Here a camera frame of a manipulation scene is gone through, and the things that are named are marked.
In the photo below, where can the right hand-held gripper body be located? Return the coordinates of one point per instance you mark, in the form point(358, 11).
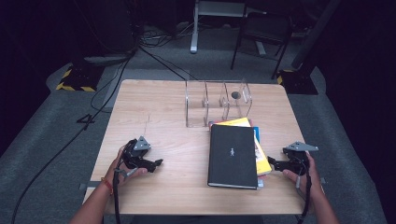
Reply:
point(299, 161)

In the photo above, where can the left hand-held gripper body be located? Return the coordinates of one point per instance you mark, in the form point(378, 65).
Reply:
point(132, 154)

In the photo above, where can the yellow illustrated book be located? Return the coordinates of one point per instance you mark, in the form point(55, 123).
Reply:
point(263, 161)

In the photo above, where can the blue landscape cover book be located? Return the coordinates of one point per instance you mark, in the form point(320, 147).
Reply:
point(256, 133)

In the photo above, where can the black hardcover book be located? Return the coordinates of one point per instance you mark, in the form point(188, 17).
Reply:
point(232, 161)

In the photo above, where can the clear acrylic book rack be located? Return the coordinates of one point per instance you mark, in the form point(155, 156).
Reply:
point(196, 102)

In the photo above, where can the person's left hand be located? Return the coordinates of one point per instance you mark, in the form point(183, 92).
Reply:
point(120, 174)

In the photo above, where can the person's right hand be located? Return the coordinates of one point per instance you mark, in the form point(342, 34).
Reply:
point(313, 185)

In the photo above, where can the person's dark clothing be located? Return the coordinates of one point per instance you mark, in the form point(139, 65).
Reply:
point(196, 220)

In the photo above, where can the dark slanted pole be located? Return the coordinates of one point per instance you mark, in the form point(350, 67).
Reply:
point(314, 34)

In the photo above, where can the dark cabinet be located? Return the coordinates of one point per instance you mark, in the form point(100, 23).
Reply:
point(106, 28)

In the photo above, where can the grey metal stand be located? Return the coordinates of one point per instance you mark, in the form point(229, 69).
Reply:
point(194, 34)

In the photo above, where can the black metal chair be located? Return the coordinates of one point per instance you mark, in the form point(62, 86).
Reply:
point(264, 28)

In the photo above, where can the grey table bracket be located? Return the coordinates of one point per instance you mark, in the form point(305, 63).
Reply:
point(322, 180)
point(85, 186)

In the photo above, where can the black yellow striped base plate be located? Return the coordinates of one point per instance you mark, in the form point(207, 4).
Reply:
point(299, 84)
point(79, 79)

